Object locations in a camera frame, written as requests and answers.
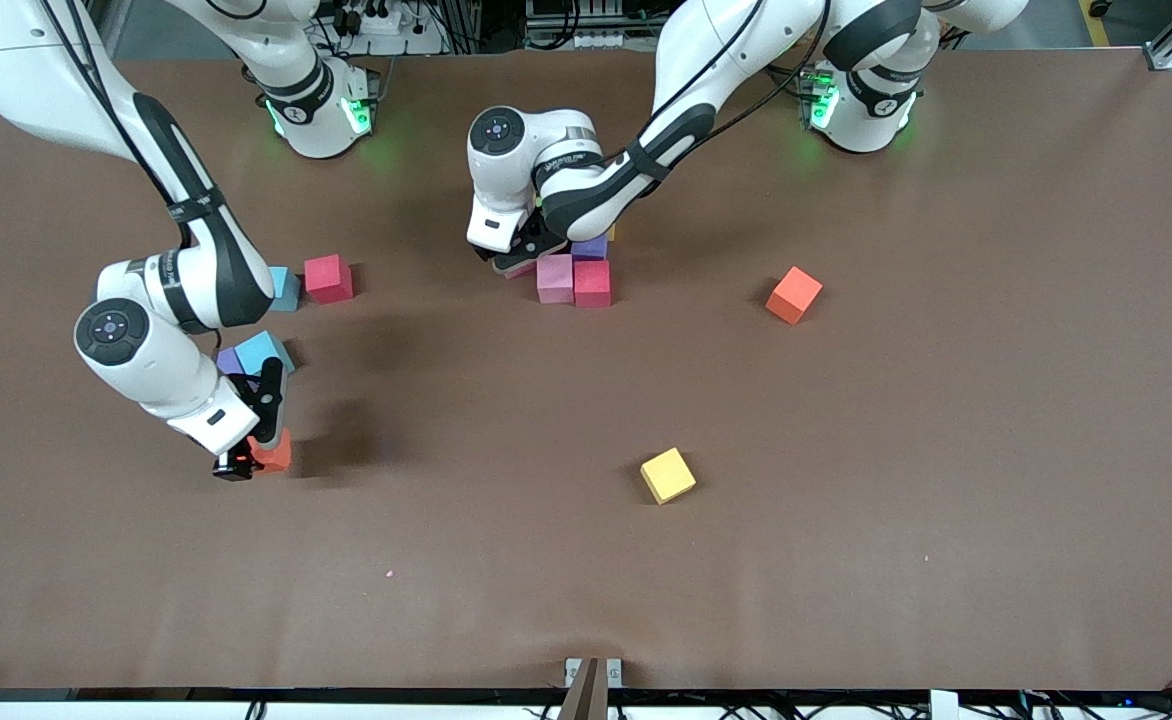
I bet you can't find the orange foam cube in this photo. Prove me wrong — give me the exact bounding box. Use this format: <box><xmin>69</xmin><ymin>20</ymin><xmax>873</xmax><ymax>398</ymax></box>
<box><xmin>765</xmin><ymin>265</ymin><xmax>824</xmax><ymax>326</ymax></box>
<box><xmin>248</xmin><ymin>430</ymin><xmax>293</xmax><ymax>475</ymax></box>

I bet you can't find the red foam cube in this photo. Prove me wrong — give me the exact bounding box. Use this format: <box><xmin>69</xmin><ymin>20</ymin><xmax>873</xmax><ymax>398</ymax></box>
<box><xmin>304</xmin><ymin>253</ymin><xmax>355</xmax><ymax>305</ymax></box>
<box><xmin>574</xmin><ymin>260</ymin><xmax>613</xmax><ymax>309</ymax></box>

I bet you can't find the white electronics box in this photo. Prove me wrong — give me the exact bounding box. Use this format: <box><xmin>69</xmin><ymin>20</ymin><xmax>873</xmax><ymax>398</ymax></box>
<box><xmin>524</xmin><ymin>0</ymin><xmax>647</xmax><ymax>51</ymax></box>

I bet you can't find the white power strip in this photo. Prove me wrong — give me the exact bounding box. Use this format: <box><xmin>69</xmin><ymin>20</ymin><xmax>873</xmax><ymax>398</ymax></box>
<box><xmin>331</xmin><ymin>0</ymin><xmax>447</xmax><ymax>56</ymax></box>

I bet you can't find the bag of oranges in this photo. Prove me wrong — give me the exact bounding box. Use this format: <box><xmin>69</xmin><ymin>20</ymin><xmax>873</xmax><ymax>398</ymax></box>
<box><xmin>743</xmin><ymin>0</ymin><xmax>797</xmax><ymax>51</ymax></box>

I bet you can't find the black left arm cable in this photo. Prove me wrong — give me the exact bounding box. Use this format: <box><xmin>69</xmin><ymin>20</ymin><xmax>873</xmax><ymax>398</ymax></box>
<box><xmin>596</xmin><ymin>0</ymin><xmax>837</xmax><ymax>171</ymax></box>

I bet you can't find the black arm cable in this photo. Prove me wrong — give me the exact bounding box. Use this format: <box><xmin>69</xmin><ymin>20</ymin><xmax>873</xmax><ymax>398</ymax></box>
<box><xmin>596</xmin><ymin>0</ymin><xmax>837</xmax><ymax>171</ymax></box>
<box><xmin>41</xmin><ymin>0</ymin><xmax>227</xmax><ymax>251</ymax></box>

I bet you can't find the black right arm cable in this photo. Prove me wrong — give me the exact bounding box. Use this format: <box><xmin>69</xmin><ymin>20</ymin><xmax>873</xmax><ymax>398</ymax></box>
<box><xmin>41</xmin><ymin>0</ymin><xmax>227</xmax><ymax>251</ymax></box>

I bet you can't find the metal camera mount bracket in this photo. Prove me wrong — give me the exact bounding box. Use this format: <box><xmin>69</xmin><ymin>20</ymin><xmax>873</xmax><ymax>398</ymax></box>
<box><xmin>558</xmin><ymin>657</ymin><xmax>624</xmax><ymax>720</ymax></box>

